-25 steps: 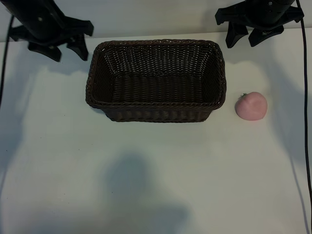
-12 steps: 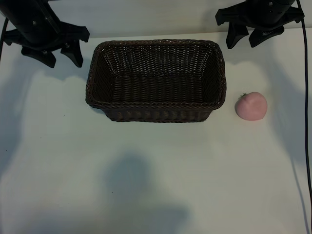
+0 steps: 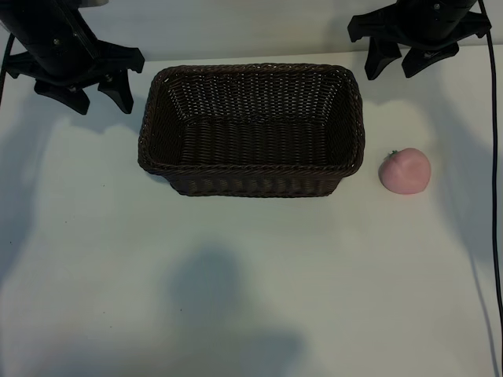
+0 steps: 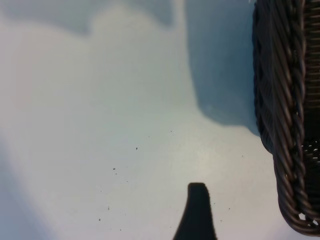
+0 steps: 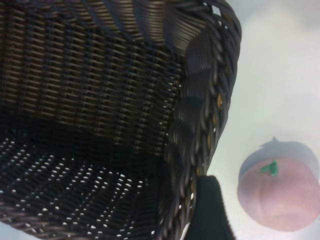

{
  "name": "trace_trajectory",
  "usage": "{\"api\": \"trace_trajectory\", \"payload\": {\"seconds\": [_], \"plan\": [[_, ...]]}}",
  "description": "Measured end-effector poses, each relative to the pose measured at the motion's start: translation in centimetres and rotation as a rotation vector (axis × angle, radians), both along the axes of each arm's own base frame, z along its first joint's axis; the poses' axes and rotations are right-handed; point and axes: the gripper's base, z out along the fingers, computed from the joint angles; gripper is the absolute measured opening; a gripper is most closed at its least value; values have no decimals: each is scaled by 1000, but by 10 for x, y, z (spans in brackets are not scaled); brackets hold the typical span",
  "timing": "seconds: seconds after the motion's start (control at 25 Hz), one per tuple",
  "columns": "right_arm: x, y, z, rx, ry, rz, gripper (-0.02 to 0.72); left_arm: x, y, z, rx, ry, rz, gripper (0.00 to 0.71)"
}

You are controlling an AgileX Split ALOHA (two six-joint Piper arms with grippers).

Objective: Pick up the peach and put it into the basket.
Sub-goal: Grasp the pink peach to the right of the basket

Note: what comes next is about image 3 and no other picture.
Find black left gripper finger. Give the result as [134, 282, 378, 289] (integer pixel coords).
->
[97, 69, 134, 115]
[34, 79, 91, 116]

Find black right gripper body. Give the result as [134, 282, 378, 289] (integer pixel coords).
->
[347, 0, 493, 52]

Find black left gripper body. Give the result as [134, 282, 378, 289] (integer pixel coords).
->
[0, 0, 145, 90]

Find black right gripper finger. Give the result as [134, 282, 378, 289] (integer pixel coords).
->
[364, 37, 402, 81]
[401, 42, 460, 79]

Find dark brown wicker basket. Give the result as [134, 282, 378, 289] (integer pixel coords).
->
[137, 62, 366, 198]

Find pink peach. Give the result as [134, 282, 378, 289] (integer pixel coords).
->
[378, 147, 432, 195]

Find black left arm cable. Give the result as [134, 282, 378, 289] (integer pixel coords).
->
[0, 33, 15, 105]

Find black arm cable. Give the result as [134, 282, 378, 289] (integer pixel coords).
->
[0, 33, 15, 105]
[477, 0, 503, 357]

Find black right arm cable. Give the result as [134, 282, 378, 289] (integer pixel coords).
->
[477, 0, 503, 357]

